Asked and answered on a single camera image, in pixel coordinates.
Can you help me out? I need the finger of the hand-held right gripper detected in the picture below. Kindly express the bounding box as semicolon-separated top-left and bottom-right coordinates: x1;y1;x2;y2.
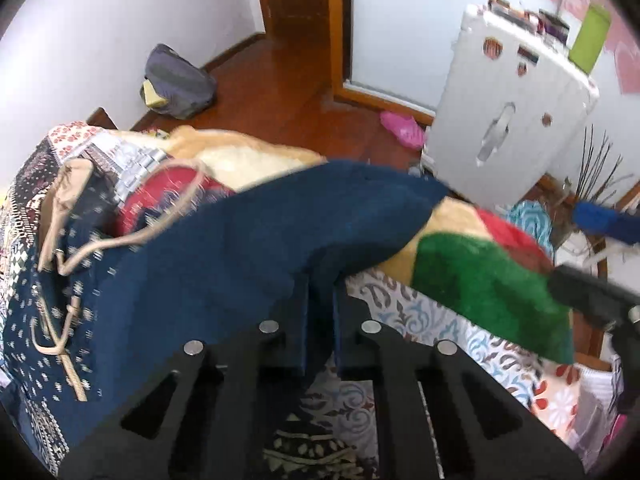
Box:
546;264;640;333
571;202;640;247

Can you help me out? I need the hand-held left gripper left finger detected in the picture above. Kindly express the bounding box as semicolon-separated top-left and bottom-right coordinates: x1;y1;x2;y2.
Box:
60;266;309;480

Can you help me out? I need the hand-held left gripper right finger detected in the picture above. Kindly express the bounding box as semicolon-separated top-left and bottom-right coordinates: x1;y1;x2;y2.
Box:
332;286;587;480

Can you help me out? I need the navy printed garment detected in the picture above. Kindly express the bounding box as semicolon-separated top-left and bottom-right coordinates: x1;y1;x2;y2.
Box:
0;159;451;478

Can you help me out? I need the bundle of dried twigs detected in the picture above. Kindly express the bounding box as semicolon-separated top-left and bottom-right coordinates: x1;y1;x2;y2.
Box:
570;125;626;206

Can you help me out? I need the teal floral cloth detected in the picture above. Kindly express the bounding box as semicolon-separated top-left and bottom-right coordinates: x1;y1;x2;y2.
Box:
505;200;557;261

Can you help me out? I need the white paisley floral sheet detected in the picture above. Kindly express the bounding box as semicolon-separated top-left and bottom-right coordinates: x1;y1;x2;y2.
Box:
300;267;621;461

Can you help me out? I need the cream red green fleece blanket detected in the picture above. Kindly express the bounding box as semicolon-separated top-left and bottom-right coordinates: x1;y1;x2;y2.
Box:
160;125;576;366

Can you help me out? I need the white refrigerator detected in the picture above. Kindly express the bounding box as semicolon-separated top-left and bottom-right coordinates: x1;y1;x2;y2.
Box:
422;4;600;211

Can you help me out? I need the pink plastic bag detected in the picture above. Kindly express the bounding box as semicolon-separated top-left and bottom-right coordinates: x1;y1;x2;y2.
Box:
380;111;429;150

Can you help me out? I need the row of small boxes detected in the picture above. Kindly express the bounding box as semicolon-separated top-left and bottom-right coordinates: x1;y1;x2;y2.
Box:
487;0;571;47

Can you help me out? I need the patchwork bed sheet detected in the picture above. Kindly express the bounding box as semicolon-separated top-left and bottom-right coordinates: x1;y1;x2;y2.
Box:
0;120;381;480

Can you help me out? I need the grey backpack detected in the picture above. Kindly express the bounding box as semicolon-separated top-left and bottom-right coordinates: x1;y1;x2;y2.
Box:
140;43;218;121

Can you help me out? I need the yellow cloth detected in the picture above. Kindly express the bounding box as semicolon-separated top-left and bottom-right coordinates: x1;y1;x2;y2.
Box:
140;80;167;109

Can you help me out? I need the wooden door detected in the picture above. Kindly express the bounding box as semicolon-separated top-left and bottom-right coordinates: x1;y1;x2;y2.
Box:
255;0;347;106

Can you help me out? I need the wooden bed frame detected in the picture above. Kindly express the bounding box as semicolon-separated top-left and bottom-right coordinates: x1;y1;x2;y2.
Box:
86;107;120;132

